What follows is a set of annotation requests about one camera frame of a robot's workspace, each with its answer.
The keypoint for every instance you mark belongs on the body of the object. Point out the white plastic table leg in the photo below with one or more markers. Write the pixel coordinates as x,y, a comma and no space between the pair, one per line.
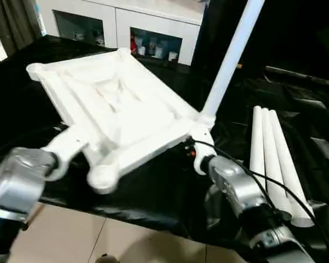
290,178
257,142
274,164
233,54

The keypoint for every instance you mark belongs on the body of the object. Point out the grey curtain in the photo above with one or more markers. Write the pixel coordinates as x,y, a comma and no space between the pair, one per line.
13,24

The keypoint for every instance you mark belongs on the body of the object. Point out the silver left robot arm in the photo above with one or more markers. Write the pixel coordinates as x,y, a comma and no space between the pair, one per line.
16,175

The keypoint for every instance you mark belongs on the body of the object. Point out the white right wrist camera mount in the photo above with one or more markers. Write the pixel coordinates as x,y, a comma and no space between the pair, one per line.
204,148

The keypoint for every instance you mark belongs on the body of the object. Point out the white cabinet with glass doors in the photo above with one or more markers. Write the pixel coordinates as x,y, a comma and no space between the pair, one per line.
120,19

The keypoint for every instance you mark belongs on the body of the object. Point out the white plastic table top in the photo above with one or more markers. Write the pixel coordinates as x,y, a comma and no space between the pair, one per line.
112,109

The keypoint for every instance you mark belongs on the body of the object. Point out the long dark metal rod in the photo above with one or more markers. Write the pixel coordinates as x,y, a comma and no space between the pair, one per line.
304,74

